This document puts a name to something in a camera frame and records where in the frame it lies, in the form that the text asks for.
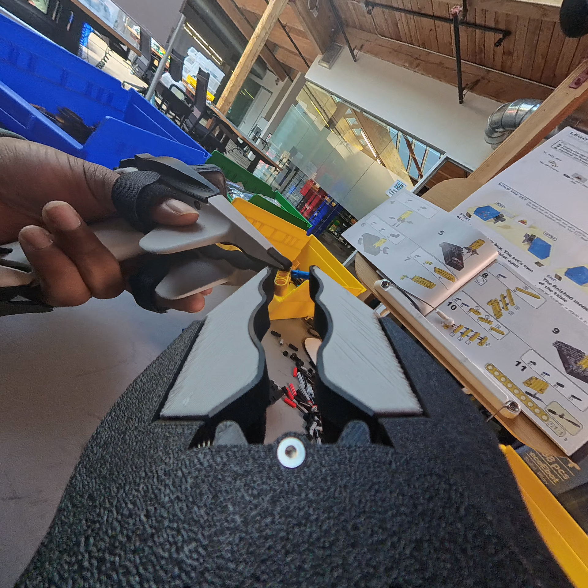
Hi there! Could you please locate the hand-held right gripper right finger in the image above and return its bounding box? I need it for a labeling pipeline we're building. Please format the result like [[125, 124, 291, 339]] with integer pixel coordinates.
[[310, 267, 425, 417]]

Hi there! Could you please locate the pile of loose lego pieces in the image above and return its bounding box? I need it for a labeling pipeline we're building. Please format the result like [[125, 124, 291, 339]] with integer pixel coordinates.
[[269, 326, 324, 440]]

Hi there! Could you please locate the colourful lego set box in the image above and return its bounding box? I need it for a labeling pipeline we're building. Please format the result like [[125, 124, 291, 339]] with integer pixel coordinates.
[[517, 446, 588, 506]]

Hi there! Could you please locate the yellow storage bin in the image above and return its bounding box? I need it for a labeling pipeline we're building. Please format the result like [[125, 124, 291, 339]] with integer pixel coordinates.
[[501, 444, 588, 588], [230, 198, 368, 322]]

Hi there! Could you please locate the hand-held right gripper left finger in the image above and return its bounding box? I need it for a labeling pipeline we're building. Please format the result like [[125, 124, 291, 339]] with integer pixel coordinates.
[[159, 269, 273, 420]]

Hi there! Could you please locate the wooden office desk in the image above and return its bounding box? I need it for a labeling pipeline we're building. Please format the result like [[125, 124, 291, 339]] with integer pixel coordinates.
[[207, 101, 281, 171]]

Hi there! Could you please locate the green storage bin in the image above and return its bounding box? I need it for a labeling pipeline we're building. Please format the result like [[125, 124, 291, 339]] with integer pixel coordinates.
[[207, 150, 313, 230]]

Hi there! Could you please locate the stack of coloured small bins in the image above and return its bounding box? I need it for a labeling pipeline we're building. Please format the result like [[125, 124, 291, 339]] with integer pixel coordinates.
[[299, 179, 345, 235]]

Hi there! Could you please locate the metal gooseneck page holder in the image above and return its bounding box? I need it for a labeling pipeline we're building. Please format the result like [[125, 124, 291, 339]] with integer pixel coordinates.
[[372, 279, 432, 318]]

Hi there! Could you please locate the silver ventilation duct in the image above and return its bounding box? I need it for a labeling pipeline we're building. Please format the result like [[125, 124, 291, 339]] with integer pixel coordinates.
[[484, 99, 543, 148]]

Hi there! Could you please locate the person's left hand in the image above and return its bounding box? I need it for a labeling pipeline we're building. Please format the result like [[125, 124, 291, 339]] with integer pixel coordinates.
[[0, 138, 210, 313]]

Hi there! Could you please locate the printed task instruction sheet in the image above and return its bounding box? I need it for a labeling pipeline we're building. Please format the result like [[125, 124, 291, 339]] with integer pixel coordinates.
[[452, 127, 588, 285]]

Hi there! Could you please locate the black office chair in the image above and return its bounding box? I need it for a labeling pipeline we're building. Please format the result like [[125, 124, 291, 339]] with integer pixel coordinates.
[[184, 67, 212, 129]]

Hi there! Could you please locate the blue storage bin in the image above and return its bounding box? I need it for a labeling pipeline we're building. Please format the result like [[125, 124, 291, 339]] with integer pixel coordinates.
[[0, 9, 210, 171]]

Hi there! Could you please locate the open lego instruction manual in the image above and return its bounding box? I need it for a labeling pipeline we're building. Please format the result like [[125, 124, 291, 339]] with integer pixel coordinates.
[[342, 189, 588, 455]]

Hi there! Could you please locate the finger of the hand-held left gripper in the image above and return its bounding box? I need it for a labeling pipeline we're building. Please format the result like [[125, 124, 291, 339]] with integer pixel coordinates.
[[153, 247, 276, 304], [90, 195, 293, 272]]

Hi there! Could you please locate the white document stand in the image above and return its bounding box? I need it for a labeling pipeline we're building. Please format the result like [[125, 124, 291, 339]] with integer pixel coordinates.
[[372, 279, 520, 423]]

